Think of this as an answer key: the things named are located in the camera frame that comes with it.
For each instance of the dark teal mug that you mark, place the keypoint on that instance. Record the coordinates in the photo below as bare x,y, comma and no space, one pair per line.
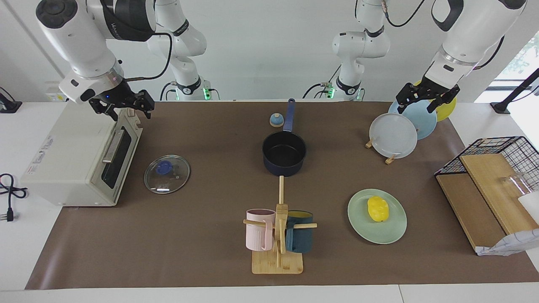
300,240

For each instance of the white translucent cup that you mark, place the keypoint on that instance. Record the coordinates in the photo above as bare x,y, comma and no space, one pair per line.
531,206

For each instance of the wooden mug tree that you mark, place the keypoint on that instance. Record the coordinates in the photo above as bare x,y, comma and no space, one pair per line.
278,263

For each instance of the white patterned cloth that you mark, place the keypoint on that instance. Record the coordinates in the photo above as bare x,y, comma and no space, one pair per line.
513,244

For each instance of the grey plate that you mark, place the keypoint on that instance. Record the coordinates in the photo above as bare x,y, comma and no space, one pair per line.
393,136

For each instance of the bright window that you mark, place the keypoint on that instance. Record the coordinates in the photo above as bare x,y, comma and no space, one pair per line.
522,59

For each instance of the yellow lemon toy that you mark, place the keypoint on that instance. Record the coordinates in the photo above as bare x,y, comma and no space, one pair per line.
377,209

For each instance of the wooden plate rack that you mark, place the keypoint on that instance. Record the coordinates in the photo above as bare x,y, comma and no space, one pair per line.
390,160

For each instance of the clear glass cup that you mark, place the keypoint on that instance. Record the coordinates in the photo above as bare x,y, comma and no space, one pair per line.
516,183

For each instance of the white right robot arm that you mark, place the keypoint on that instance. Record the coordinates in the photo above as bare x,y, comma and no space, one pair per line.
71,38

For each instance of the white wall socket box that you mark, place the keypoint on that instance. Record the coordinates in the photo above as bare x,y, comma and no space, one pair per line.
54,96

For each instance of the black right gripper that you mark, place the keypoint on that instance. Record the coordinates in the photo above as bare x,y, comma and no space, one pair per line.
113,96

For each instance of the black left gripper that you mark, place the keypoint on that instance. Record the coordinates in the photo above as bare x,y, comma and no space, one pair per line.
426,89

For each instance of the glass lid with blue knob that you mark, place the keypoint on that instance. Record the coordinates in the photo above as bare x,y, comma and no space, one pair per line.
163,168

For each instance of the yellow plate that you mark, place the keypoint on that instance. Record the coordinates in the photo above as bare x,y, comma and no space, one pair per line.
446,112

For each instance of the green lit base box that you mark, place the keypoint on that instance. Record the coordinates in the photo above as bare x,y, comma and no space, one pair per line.
207,93
329,90

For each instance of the light wooden board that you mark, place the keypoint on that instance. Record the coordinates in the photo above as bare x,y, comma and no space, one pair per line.
492,185

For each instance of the dark wooden board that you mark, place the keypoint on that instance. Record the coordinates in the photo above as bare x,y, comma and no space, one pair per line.
467,210

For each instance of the pink ribbed mug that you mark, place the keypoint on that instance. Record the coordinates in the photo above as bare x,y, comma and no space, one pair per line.
257,235

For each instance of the cream toaster oven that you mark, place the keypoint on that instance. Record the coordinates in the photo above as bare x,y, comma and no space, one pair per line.
71,155

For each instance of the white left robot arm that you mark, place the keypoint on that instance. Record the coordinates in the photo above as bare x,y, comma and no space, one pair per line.
471,29

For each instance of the green plate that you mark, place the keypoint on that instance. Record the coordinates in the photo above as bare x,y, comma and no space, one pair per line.
379,233

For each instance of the black table clamp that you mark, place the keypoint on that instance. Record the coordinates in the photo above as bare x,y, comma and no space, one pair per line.
10,107

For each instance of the brown table mat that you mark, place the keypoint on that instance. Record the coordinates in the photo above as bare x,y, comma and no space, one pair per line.
189,235

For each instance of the dark blue pot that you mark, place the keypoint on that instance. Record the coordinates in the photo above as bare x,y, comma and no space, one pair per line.
284,153

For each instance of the light blue plate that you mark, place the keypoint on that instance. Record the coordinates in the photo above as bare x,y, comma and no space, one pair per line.
423,122

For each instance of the black camera stand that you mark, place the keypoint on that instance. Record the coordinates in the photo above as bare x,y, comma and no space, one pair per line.
501,107

